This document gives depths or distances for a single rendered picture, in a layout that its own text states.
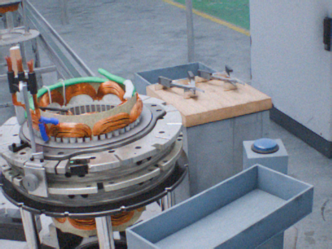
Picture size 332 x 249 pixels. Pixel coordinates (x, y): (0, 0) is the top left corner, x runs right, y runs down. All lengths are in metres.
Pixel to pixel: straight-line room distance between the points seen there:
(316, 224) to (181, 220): 1.96
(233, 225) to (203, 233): 0.05
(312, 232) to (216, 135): 1.60
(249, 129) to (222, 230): 0.40
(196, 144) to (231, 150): 0.08
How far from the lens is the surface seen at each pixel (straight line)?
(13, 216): 1.23
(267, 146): 0.95
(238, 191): 0.83
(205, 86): 1.18
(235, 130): 1.10
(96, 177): 0.83
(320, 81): 3.24
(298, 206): 0.77
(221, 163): 1.11
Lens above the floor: 1.44
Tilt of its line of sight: 22 degrees down
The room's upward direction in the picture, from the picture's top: 4 degrees counter-clockwise
